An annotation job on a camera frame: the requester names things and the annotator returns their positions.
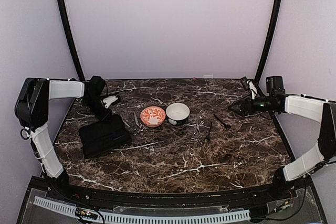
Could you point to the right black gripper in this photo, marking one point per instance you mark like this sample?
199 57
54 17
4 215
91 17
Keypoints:
243 103

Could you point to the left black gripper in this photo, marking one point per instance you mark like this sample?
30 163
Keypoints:
104 116

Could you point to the black zippered tool case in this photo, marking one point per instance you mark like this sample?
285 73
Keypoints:
102 136

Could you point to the silver thinning scissors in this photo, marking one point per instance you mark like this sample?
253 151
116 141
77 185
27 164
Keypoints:
197 133

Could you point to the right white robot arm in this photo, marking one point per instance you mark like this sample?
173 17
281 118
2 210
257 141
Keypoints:
309 125

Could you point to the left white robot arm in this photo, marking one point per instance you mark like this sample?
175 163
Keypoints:
32 111

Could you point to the orange patterned bowl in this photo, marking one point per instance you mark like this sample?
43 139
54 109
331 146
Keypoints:
153 116

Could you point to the white and blue bowl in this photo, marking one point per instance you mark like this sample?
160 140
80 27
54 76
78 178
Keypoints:
177 114

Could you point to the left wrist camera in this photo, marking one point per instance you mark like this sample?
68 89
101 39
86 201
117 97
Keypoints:
96 85

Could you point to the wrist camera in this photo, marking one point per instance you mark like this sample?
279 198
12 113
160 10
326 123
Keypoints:
274 86
96 85

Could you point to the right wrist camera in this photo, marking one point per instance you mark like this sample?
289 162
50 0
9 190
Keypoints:
274 86

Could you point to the black front rail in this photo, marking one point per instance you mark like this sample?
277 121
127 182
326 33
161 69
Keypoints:
108 199

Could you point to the white slotted cable duct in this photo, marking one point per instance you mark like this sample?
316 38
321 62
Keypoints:
86 214

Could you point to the left black frame post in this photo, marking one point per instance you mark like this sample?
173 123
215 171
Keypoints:
70 40

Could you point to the black frame post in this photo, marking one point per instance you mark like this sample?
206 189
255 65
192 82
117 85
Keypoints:
70 40
268 40

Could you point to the right black frame post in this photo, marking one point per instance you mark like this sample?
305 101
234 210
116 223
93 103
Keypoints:
268 40

